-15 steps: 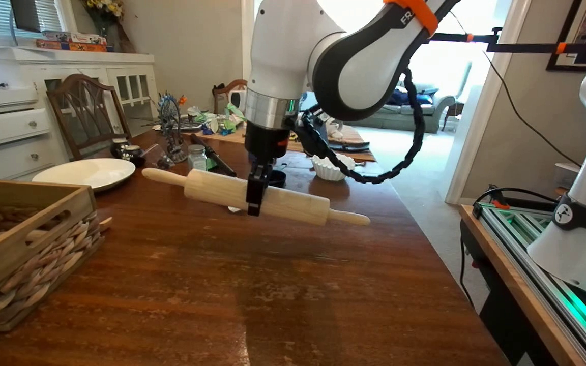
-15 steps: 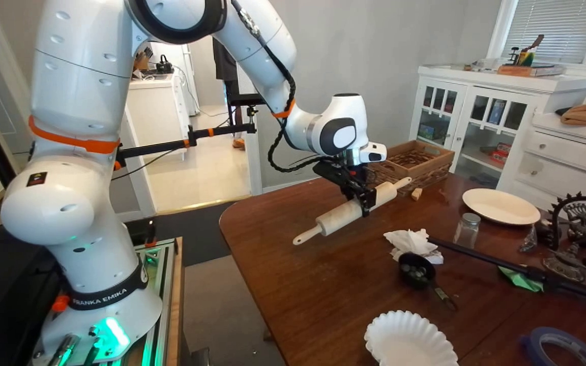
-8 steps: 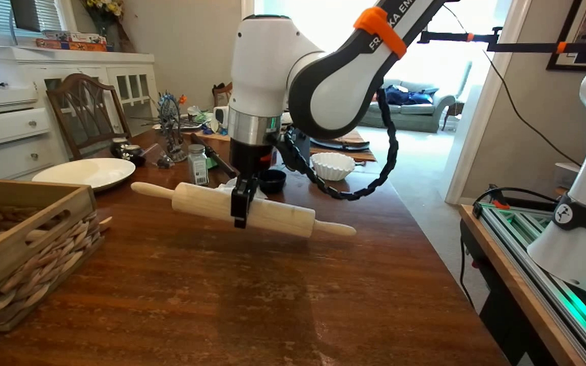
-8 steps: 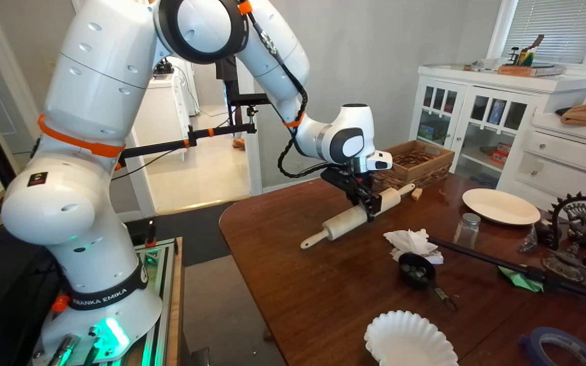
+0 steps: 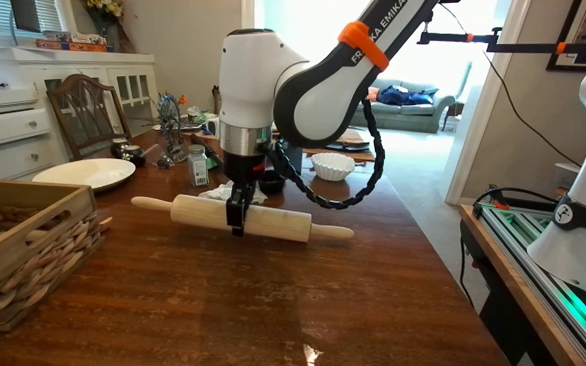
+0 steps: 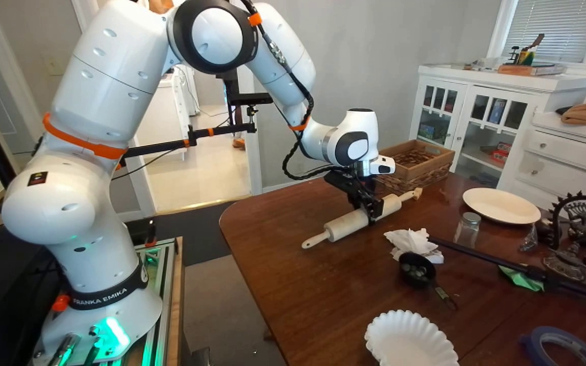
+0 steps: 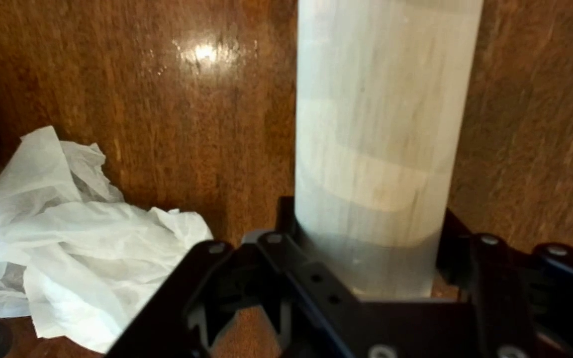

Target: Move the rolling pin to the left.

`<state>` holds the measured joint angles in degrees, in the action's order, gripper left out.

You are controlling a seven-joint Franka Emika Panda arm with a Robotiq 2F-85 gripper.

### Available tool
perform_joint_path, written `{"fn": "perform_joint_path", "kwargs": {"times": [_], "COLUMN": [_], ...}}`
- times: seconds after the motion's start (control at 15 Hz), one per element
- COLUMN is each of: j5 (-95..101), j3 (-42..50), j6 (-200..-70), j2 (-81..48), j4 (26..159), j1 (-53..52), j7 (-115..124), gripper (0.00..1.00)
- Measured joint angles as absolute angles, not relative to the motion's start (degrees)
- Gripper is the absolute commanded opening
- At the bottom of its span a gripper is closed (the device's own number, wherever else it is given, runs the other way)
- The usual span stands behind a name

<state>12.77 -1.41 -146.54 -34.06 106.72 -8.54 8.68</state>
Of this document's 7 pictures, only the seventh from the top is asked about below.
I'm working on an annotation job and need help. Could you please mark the wooden rolling pin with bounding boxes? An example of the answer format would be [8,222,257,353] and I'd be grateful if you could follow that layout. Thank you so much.
[293,0,488,302]

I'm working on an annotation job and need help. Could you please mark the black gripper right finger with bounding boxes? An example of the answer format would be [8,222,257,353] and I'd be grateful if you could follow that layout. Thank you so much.
[398,208,573,358]

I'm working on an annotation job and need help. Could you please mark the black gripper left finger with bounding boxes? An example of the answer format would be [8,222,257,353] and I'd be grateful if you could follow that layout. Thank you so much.
[106,194,402,358]

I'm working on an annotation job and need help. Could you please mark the crumpled white tissue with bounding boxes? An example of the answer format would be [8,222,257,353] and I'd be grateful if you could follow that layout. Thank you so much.
[0,123,215,355]

